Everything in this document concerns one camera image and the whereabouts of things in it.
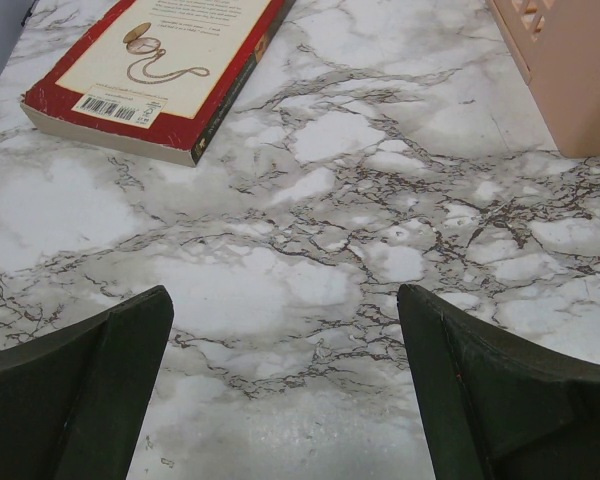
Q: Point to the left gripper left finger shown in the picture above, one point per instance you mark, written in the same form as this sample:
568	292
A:
72	402

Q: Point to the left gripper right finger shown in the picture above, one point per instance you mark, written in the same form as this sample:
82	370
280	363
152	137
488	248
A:
494	405

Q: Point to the red cover paperback book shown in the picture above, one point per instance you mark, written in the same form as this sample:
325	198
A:
155	78

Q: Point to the peach plastic desk organizer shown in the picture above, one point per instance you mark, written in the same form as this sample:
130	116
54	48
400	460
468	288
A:
556	46

